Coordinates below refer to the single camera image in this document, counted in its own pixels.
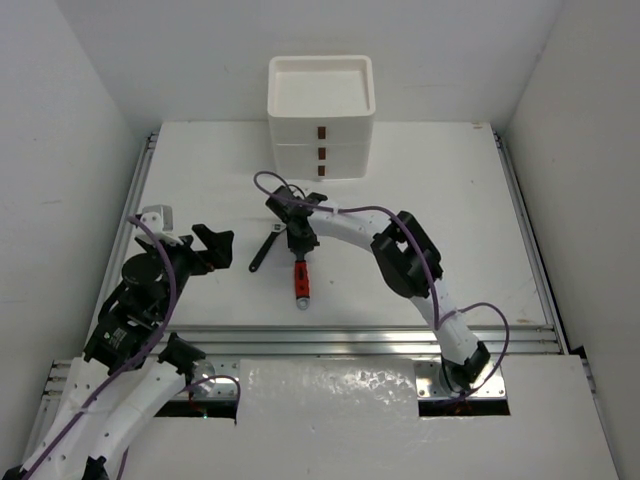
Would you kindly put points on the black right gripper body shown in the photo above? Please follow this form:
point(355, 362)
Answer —
point(303, 242)

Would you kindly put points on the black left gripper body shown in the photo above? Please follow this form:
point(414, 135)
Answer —
point(192, 252)

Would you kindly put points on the black handled adjustable wrench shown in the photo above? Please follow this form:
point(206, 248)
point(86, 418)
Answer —
point(276, 230)

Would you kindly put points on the red handled adjustable wrench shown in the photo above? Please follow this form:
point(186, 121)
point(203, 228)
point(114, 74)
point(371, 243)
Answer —
point(301, 282)

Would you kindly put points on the white drawer cabinet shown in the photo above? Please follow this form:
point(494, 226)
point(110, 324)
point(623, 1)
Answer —
point(321, 115)

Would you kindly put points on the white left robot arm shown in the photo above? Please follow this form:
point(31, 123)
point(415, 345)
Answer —
point(130, 368)

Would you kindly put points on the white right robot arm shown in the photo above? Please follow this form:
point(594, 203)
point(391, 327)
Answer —
point(408, 260)

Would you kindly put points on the white front cover board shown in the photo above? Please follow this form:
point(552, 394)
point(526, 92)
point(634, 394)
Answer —
point(359, 419)

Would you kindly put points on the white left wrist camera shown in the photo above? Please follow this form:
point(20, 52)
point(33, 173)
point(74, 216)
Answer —
point(159, 220)

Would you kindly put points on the aluminium frame rails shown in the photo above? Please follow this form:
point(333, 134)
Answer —
point(449, 175)

